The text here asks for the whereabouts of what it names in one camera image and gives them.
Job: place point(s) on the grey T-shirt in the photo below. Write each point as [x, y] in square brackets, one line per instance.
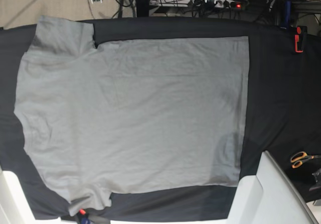
[131, 116]

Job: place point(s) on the white power strip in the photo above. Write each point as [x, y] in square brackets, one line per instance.
[219, 4]

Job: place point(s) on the black metal stand pole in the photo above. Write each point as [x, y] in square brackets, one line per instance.
[142, 8]

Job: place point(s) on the red black clamp right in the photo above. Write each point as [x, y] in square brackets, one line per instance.
[300, 38]

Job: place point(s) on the black table cloth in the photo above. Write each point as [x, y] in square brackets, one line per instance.
[283, 116]

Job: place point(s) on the black tool right edge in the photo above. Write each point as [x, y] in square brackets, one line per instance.
[317, 184]

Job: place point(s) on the white chair right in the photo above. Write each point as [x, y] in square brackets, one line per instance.
[268, 197]

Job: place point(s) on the white chair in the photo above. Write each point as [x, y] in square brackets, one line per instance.
[14, 206]
[268, 197]

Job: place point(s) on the red blue clamp bottom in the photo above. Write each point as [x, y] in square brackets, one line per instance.
[82, 217]

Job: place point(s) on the white chair left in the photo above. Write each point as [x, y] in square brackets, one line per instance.
[14, 206]

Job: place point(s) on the blue clamp handle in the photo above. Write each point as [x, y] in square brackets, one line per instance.
[286, 15]

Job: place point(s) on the orange handled scissors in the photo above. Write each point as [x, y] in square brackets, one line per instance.
[300, 158]

